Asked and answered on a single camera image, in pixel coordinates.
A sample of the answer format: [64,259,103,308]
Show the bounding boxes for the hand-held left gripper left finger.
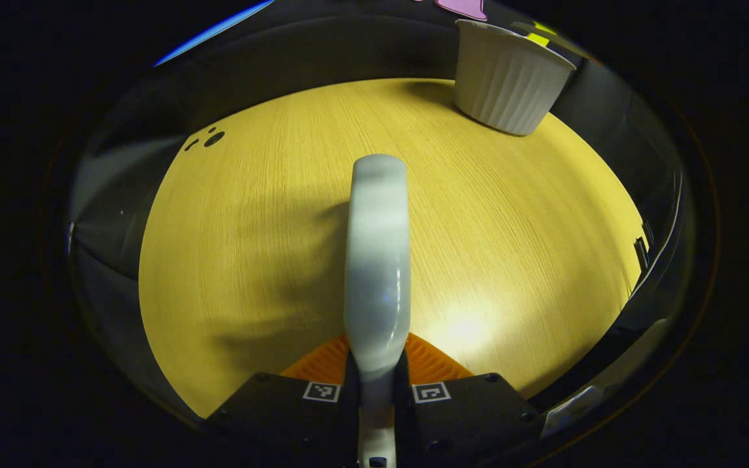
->
[205,333,359,465]

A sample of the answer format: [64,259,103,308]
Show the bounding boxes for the grey dustpan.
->
[540,318,669,437]

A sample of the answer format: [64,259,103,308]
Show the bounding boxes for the small white broom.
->
[343,154,412,468]

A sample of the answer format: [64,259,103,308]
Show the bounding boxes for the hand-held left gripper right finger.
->
[393,333,541,465]

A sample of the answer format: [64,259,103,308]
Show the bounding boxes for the white ribbed garbage bin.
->
[454,19,577,137]

